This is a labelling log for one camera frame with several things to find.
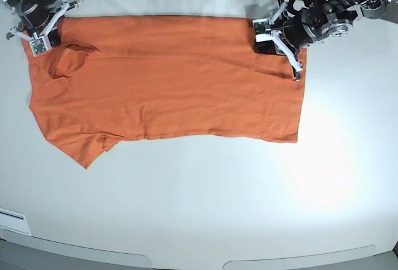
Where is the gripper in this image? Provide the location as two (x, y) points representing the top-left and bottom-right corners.
(253, 0), (320, 68)
(6, 0), (82, 47)

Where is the orange T-shirt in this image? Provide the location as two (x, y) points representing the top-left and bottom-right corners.
(23, 16), (305, 167)

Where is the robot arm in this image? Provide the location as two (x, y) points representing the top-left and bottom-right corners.
(1, 0), (78, 56)
(252, 0), (397, 81)

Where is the white label sticker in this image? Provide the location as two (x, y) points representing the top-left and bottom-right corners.
(0, 208), (32, 236)

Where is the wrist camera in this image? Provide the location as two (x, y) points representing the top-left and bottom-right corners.
(29, 37), (52, 57)
(252, 18), (272, 43)

